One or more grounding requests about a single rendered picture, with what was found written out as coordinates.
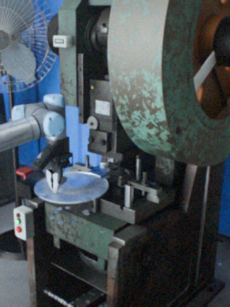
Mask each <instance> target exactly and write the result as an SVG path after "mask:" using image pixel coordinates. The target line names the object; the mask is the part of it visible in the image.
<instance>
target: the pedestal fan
mask: <svg viewBox="0 0 230 307"><path fill-rule="evenodd" d="M32 1H34V0H32ZM32 1H31V0H0V52H1V56H0V58H1V63H2V64H0V65H2V68H3V67H4V68H5V70H0V72H1V71H3V72H4V76H5V71H7V74H8V81H7V83H8V91H7V92H5V91H3V89H2V88H1V90H2V91H0V92H3V93H8V94H9V105H10V116H9V118H8V123H9V122H12V109H13V107H15V105H14V92H18V91H21V90H18V89H17V90H18V91H14V84H17V83H21V82H22V83H23V81H24V82H25V83H26V84H28V83H30V82H31V83H32V84H33V82H32V81H34V80H36V81H37V83H38V82H39V81H38V80H37V79H36V77H34V74H36V73H38V71H39V68H40V67H41V66H42V64H43V62H44V61H46V60H45V58H46V56H47V54H49V53H47V52H48V50H49V49H50V48H49V46H48V43H44V44H47V50H46V51H47V52H44V53H46V55H45V58H44V59H43V62H42V63H41V62H40V61H39V60H38V59H36V58H35V56H34V55H37V54H36V53H35V52H33V53H35V54H33V53H32V52H31V50H34V49H33V48H32V47H35V45H32V47H31V43H33V44H34V43H37V42H34V40H37V39H35V35H34V33H35V31H34V30H33V27H32V26H31V24H33V23H36V22H38V21H40V19H42V18H43V21H44V18H45V16H44V14H43V12H42V10H38V9H40V8H37V7H36V8H37V10H38V11H39V12H40V11H41V12H40V14H41V13H42V14H43V16H42V18H40V19H39V20H38V21H36V22H33V21H34V19H35V17H36V16H37V15H36V16H35V9H34V7H33V5H35V6H36V5H37V4H34V3H33V2H32ZM38 1H39V0H38ZM38 1H37V2H38ZM34 2H35V1H34ZM37 2H35V3H37ZM45 2H46V1H45ZM46 3H47V2H46ZM32 4H33V5H32ZM43 5H44V4H43ZM47 5H48V4H47ZM37 6H38V5H37ZM38 7H39V6H38ZM48 7H49V8H50V6H48ZM50 9H51V8H50ZM46 10H47V9H46ZM44 11H45V10H44ZM51 11H52V10H51ZM42 14H41V15H42ZM51 14H53V12H52V13H51ZM38 15H39V14H38ZM48 15H50V14H48ZM48 15H47V16H48ZM53 15H54V14H53ZM45 21H46V18H45ZM46 23H48V21H46V22H44V23H43V24H45V26H46ZM30 26H31V28H32V31H33V32H28V33H29V35H22V34H21V32H25V31H26V29H28V30H27V31H29V27H30ZM47 26H48V25H47ZM47 26H46V28H45V29H47ZM31 28H30V29H31ZM30 33H33V35H30ZM21 36H26V37H30V38H28V40H30V45H27V46H29V48H27V47H26V45H25V44H24V45H23V44H21V43H22V42H23V41H22V42H21V43H20V42H19V40H20V39H21V38H24V37H21ZM31 36H34V39H31ZM31 40H33V42H31ZM38 44H39V43H38ZM30 47H31V49H30ZM53 54H54V53H53ZM53 54H51V55H53ZM54 55H55V54H54ZM37 56H38V55H37ZM55 56H56V55H55ZM39 57H40V56H39ZM41 57H42V56H41ZM55 58H56V57H55ZM36 60H38V61H39V62H40V63H41V65H40V66H39V68H38V69H37V71H36V65H38V64H37V63H36ZM52 60H54V59H52ZM54 61H55V60H54ZM53 64H54V62H53ZM53 64H50V65H52V66H53ZM52 66H51V67H52ZM51 67H50V69H51ZM43 68H44V67H43ZM45 69H47V70H48V72H49V69H48V68H45ZM34 71H36V72H34ZM42 72H43V71H42ZM48 72H47V73H48ZM38 74H39V73H38ZM43 74H45V73H44V72H43ZM45 75H46V74H45ZM13 77H14V78H17V79H21V82H17V81H20V80H16V81H13ZM39 77H40V78H41V76H39ZM44 77H45V76H44ZM44 77H43V78H44ZM43 78H42V79H43ZM22 80H23V81H22ZM0 82H3V83H0V85H2V84H4V82H5V81H4V80H3V81H0ZM13 82H14V83H13ZM15 82H16V83H15ZM5 83H6V82H5ZM37 83H35V84H37ZM5 85H6V87H7V84H5ZM33 85H34V84H33ZM33 85H31V86H30V87H28V86H27V87H28V88H31V87H32V86H33ZM17 86H18V84H17ZM22 88H23V90H26V89H27V88H26V89H24V87H22ZM12 168H13V178H14V198H15V208H18V207H19V206H22V197H19V196H18V195H17V187H16V182H17V181H19V180H21V175H19V174H17V173H16V170H17V169H20V168H19V159H18V146H15V147H12ZM23 249H24V252H25V257H26V259H27V240H24V239H23ZM0 259H3V260H10V261H24V260H25V259H24V257H23V251H22V247H21V238H19V237H17V236H16V235H15V229H13V230H9V231H7V232H3V233H2V234H0Z"/></svg>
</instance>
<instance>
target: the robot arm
mask: <svg viewBox="0 0 230 307"><path fill-rule="evenodd" d="M65 108H66V106H65V98H64V96H63V95H59V94H50V95H45V96H44V100H43V101H42V103H33V104H27V105H21V106H15V107H13V109H12V122H9V123H6V124H3V125H0V152H1V151H5V150H8V149H11V148H12V147H15V146H17V145H22V144H24V143H27V142H29V141H32V140H36V139H39V138H42V137H44V136H45V137H46V142H47V143H48V144H47V146H46V147H45V148H44V149H43V151H42V152H41V153H40V155H39V156H38V157H37V158H36V159H35V160H34V161H33V162H32V164H31V167H32V169H33V170H35V171H39V172H42V171H43V170H44V174H45V177H46V180H47V182H48V184H49V186H50V188H51V189H52V190H53V192H54V193H57V192H58V190H59V188H60V186H61V185H63V184H64V183H65V182H67V177H66V176H63V170H62V169H65V168H70V167H73V153H71V152H70V137H68V136H67V137H66V110H65ZM49 143H50V144H49ZM71 157H72V163H71V162H70V158H71ZM70 163H71V164H70Z"/></svg>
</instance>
